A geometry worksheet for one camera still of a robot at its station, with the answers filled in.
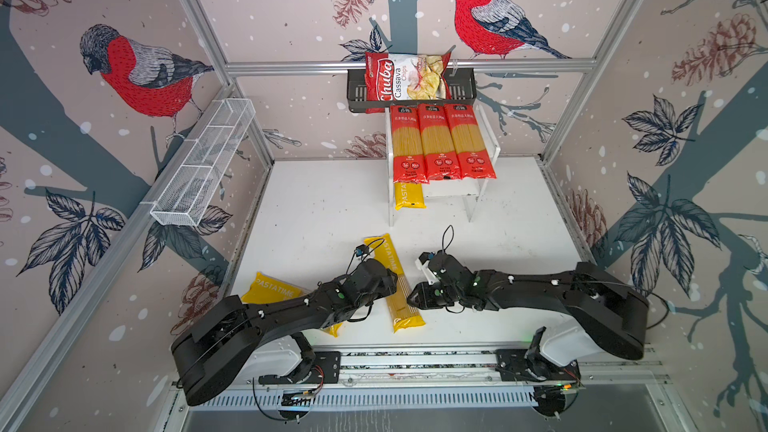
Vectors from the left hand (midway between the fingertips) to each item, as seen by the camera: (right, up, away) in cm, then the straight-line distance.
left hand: (395, 280), depth 83 cm
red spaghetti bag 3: (+19, +35, -10) cm, 41 cm away
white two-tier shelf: (-1, +27, +1) cm, 27 cm away
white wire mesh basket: (-52, +35, -3) cm, 63 cm away
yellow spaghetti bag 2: (+3, -8, -2) cm, 9 cm away
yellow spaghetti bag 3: (-38, -3, +3) cm, 38 cm away
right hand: (+4, -7, -1) cm, 8 cm away
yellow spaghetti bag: (+4, +24, +5) cm, 25 cm away
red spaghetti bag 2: (+11, +34, -10) cm, 37 cm away
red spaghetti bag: (+3, +35, -9) cm, 37 cm away
